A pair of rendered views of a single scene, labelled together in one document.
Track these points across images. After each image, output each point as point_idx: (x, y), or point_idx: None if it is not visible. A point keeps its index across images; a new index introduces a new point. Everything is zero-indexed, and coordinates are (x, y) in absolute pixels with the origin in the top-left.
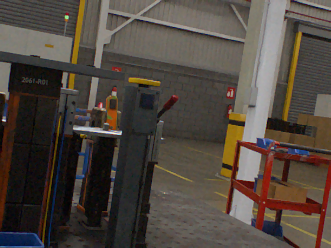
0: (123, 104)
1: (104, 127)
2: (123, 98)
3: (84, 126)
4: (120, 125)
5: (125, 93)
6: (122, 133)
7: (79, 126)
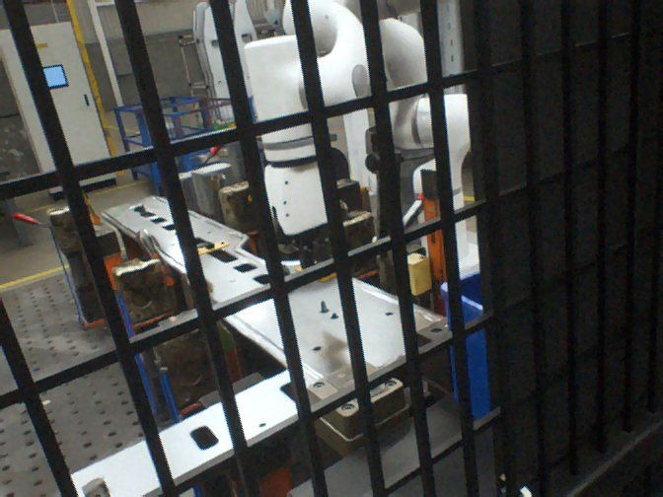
0: (239, 157)
1: (144, 208)
2: (238, 153)
3: (121, 221)
4: (243, 174)
5: (239, 148)
6: (246, 178)
7: (139, 218)
